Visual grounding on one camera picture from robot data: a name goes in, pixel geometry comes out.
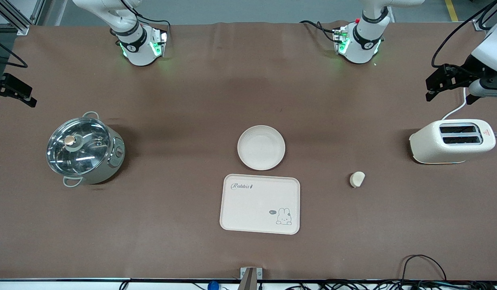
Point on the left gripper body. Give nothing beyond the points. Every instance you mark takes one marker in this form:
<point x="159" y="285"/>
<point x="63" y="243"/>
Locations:
<point x="464" y="74"/>

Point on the white steamed bun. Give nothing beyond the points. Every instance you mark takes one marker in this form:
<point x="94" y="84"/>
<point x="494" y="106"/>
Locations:
<point x="357" y="179"/>

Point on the round cream plate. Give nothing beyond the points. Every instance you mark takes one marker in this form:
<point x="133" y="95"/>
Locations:
<point x="260" y="147"/>

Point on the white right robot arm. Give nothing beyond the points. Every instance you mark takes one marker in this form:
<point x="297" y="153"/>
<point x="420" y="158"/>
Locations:
<point x="137" y="44"/>

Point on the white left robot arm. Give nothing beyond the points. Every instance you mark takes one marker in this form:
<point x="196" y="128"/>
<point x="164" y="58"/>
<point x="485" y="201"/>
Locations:
<point x="363" y="40"/>

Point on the cream rabbit print tray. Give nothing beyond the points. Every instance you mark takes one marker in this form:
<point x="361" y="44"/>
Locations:
<point x="252" y="205"/>

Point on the cream two-slot toaster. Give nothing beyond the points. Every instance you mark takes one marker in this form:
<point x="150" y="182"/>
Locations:
<point x="429" y="145"/>

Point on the glass pot lid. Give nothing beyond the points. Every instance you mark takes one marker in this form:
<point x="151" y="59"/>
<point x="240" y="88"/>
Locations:
<point x="77" y="147"/>

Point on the steel cooking pot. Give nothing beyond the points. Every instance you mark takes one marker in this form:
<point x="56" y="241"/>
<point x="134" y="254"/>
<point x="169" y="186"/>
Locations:
<point x="111" y="161"/>

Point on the brown table mat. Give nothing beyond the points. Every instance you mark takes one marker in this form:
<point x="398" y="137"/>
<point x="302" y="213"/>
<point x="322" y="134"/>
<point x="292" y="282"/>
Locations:
<point x="192" y="100"/>

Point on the blue round cap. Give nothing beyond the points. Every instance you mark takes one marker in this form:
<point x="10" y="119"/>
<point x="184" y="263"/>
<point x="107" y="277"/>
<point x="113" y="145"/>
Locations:
<point x="212" y="286"/>

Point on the aluminium frame profile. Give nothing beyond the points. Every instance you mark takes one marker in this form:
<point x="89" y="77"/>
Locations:
<point x="480" y="24"/>
<point x="15" y="16"/>

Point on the metal arm base connector bracket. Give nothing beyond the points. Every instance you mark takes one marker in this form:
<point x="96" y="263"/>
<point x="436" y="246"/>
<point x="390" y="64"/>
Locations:
<point x="160" y="42"/>
<point x="340" y="40"/>

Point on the metal table edge bracket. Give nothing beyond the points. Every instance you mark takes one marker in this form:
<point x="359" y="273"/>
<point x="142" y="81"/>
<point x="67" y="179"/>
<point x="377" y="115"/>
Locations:
<point x="250" y="278"/>

